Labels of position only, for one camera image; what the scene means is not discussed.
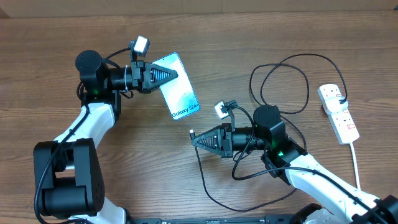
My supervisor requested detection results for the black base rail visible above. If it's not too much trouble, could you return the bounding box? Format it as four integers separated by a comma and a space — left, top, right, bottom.
129, 214, 294, 224

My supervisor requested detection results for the white charger plug adapter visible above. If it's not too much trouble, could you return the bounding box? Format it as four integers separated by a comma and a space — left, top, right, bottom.
323, 96, 348, 114

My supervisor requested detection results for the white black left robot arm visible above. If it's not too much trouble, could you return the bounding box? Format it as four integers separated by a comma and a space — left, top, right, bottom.
33, 50, 178, 223

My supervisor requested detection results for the white power strip cord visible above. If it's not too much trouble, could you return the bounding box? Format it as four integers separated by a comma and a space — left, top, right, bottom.
349, 142, 362, 191

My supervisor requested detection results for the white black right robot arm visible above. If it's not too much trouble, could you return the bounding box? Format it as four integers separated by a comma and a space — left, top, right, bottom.
190, 105, 397, 223

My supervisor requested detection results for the white power strip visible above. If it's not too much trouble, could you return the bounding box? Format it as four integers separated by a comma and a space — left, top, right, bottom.
317, 84, 359, 144

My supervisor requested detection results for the Samsung Galaxy smartphone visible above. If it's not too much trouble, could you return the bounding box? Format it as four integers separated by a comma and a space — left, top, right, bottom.
153, 52, 201, 120

